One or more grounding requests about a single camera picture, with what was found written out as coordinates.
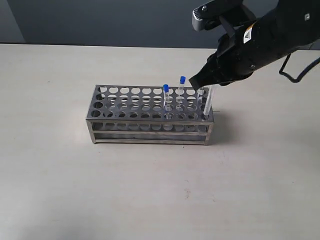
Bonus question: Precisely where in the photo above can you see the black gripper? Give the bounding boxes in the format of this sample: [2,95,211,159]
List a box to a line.
[189,0,320,90]

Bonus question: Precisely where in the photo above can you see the blue-capped tube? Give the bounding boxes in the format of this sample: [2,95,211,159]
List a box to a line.
[163,84,172,120]
[197,87,204,104]
[176,76,186,111]
[203,85,216,118]

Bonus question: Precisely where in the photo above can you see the stainless steel test tube rack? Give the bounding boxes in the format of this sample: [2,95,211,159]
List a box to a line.
[86,84,214,145]

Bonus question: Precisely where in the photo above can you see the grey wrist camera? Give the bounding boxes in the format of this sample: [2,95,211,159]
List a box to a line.
[192,0,257,32]

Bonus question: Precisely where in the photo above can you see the black cable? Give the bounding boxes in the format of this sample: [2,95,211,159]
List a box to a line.
[278,53,320,83]

